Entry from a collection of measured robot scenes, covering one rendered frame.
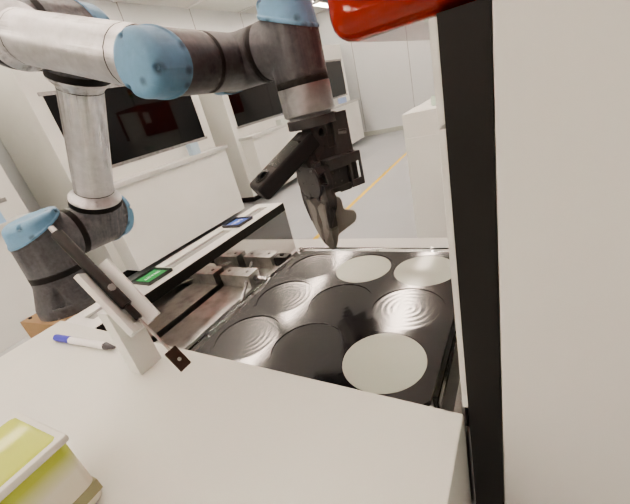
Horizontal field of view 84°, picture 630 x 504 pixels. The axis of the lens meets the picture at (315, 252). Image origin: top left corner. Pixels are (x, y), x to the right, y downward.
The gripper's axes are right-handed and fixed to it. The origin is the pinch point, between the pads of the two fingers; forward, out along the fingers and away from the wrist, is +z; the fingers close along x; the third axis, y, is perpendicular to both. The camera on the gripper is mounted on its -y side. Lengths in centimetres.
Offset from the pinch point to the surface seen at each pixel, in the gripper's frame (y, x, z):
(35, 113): -71, 324, -61
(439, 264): 14.5, -9.9, 7.3
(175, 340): -28.1, 9.4, 9.3
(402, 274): 8.5, -7.5, 7.3
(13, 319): -137, 256, 72
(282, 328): -13.2, -5.2, 7.3
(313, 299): -5.9, -1.8, 7.4
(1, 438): -38.8, -20.4, -6.0
